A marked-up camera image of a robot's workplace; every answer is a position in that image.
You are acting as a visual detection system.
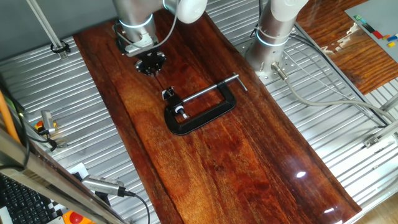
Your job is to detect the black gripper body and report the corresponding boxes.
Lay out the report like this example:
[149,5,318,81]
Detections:
[134,50,168,72]

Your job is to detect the black C-clamp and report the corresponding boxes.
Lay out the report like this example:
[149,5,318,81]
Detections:
[164,73,249,136]

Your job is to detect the metal tripod pole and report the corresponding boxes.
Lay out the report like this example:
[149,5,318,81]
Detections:
[26,0,68,60]

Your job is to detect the glossy red-brown wooden board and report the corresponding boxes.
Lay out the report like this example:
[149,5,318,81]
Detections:
[73,2,363,224]

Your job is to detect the black white marker sheet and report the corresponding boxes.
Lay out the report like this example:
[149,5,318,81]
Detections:
[45,162,90,218]

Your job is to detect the orange pole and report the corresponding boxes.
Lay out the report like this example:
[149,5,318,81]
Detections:
[0,90,22,144]

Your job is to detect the orange emergency stop box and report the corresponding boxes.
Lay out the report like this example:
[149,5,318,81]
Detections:
[62,210,96,224]

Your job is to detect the black keyboard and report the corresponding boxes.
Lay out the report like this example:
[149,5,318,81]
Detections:
[0,174,53,224]

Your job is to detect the wood grain sheet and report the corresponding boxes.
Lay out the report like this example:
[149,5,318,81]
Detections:
[295,0,398,96]

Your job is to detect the grey board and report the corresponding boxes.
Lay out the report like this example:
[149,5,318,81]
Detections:
[344,0,398,63]

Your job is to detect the aluminium profile bar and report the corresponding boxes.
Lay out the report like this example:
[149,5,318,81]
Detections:
[379,92,398,113]
[363,119,398,149]

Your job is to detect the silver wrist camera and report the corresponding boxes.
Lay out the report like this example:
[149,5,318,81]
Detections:
[123,36,159,58]

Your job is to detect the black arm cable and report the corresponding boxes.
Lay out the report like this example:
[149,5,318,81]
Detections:
[113,0,262,55]

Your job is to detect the black clamp ring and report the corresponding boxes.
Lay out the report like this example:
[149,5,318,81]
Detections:
[50,40,72,54]

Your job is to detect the small silver camera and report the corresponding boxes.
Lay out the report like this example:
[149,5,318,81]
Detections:
[40,110,57,135]

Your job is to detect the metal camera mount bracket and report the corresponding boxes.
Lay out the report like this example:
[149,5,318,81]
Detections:
[49,138,68,149]

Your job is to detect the ribbed silver camera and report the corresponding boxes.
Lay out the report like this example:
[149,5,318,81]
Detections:
[81,174,127,198]

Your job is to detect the black camera cable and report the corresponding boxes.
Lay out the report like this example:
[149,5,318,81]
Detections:
[124,190,152,224]

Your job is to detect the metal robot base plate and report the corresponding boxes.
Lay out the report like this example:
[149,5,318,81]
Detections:
[239,39,308,85]

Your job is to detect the steel frame beam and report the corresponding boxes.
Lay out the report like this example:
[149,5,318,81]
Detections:
[0,123,130,224]

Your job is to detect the thick grey robot cable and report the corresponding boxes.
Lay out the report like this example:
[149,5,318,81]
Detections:
[271,62,398,124]

